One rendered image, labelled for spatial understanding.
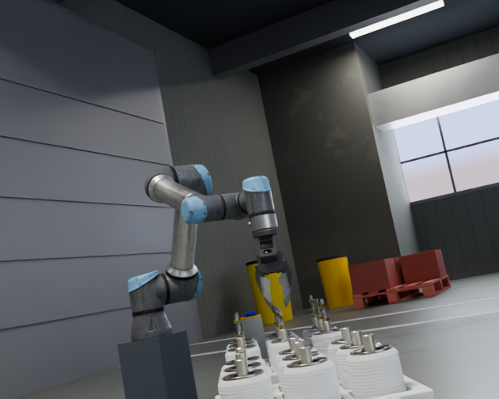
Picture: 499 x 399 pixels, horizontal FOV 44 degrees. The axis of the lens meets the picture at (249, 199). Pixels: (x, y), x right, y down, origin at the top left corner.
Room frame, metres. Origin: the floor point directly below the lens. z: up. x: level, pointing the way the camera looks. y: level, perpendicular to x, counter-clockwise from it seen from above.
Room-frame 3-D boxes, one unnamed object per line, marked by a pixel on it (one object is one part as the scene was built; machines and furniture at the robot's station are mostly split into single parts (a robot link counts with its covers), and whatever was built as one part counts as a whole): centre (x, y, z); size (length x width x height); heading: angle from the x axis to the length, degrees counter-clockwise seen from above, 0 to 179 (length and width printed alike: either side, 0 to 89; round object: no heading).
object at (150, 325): (2.27, 0.44, 0.35); 0.15 x 0.15 x 0.10
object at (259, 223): (1.72, -0.02, 0.57); 0.08 x 0.08 x 0.05
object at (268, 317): (7.02, -0.04, 0.35); 0.46 x 0.45 x 0.71; 155
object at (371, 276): (7.07, -1.51, 0.23); 1.27 x 0.88 x 0.46; 158
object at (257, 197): (1.72, -0.02, 0.65); 0.09 x 0.08 x 0.11; 29
